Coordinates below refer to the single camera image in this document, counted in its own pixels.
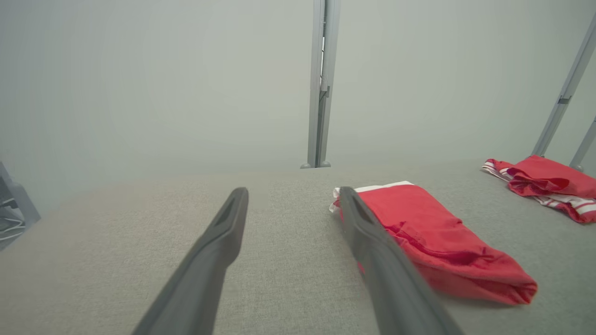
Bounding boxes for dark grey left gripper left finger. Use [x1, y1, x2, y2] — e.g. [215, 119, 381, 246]
[132, 187, 250, 335]

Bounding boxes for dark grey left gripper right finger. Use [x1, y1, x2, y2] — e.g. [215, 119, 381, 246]
[339, 186, 464, 335]

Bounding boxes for grey partition leg with caster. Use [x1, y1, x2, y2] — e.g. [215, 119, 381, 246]
[0, 161, 41, 228]

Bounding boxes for red white-striped shorts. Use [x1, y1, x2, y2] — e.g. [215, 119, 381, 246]
[329, 181, 539, 306]

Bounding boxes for red Bulls 23 jersey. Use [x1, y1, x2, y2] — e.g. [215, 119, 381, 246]
[481, 155, 596, 224]

